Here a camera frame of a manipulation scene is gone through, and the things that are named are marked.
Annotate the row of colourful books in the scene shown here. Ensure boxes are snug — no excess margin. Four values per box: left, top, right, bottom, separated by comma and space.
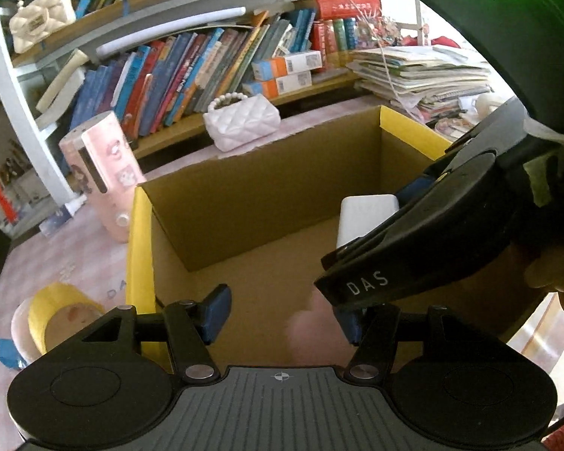
68, 9, 321, 139

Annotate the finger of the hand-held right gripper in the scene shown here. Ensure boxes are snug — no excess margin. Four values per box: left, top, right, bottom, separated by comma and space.
396, 100, 530, 208

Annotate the pink cylindrical container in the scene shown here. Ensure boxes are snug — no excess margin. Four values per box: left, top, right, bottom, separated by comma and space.
59, 110, 147, 245

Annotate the white and wooden bookshelf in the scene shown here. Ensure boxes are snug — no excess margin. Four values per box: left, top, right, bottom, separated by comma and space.
0, 0, 405, 207

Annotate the cream quilted pearl-handle handbag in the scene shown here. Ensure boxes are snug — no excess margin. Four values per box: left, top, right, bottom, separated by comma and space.
8, 0, 77, 54

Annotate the orange and white box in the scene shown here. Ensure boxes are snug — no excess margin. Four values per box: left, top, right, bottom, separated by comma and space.
242, 71, 313, 100
251, 50, 323, 82

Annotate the small spray bottle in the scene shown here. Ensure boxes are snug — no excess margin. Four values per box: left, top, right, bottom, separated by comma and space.
40, 196, 86, 236

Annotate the stack of papers and booklets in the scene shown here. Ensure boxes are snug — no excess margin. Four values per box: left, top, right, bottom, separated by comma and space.
345, 46, 494, 125

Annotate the cardboard box with yellow edges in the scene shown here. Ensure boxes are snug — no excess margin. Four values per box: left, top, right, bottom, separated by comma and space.
126, 104, 546, 377

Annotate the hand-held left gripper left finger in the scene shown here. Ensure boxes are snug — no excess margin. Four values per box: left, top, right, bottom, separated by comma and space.
82, 284, 232, 383

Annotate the colourful printed box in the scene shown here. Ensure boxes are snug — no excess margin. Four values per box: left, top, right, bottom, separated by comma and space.
357, 16, 407, 51

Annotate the person's right hand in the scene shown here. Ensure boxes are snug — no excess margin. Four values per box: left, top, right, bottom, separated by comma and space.
522, 239, 564, 325

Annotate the cream leaning book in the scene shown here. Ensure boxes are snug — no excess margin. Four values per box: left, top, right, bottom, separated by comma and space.
36, 49, 91, 129

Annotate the thin white string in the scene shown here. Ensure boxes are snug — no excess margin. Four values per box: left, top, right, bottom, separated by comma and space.
316, 0, 398, 101

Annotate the yellow tape roll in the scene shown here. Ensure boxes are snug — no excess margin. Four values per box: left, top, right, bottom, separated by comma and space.
12, 282, 106, 367

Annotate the small blue object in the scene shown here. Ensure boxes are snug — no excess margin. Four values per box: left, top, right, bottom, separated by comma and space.
0, 338, 30, 370

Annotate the white rolled paper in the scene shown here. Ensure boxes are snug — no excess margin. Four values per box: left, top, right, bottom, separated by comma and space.
96, 7, 247, 57

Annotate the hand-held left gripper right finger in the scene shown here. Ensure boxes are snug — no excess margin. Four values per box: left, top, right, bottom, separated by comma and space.
334, 304, 490, 382

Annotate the white quilted handbag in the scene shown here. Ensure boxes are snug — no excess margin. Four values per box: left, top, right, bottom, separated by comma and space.
203, 93, 281, 152

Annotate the white rectangular box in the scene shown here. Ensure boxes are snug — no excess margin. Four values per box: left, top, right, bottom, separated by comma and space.
337, 194, 400, 249

